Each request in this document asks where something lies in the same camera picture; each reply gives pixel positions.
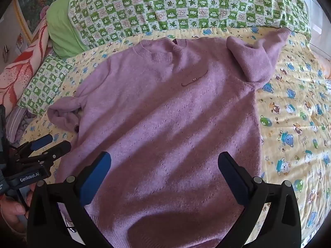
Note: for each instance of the striped cloth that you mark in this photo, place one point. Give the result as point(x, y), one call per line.
point(18, 124)

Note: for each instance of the green checkered pillow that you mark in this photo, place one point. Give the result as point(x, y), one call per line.
point(44, 82)

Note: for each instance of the framed wall picture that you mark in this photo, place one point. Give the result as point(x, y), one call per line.
point(33, 0)

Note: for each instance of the person's left hand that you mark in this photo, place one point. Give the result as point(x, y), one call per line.
point(10, 211)

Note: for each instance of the purple knit sweater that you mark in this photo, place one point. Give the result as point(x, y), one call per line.
point(168, 108)

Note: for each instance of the green checkered quilt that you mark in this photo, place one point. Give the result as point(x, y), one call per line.
point(181, 5)

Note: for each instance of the yellow animal print bed sheet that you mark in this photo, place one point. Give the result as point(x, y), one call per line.
point(297, 134)

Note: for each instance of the plain green pillow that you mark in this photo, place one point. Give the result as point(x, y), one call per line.
point(62, 31)

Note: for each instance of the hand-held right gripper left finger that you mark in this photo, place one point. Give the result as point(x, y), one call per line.
point(95, 179)

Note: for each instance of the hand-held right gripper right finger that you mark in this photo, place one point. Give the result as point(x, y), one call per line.
point(235, 179)

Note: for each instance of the orange floral blanket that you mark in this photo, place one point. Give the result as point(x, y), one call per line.
point(23, 64)

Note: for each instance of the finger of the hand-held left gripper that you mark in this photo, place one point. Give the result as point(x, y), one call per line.
point(41, 141)
point(55, 152)

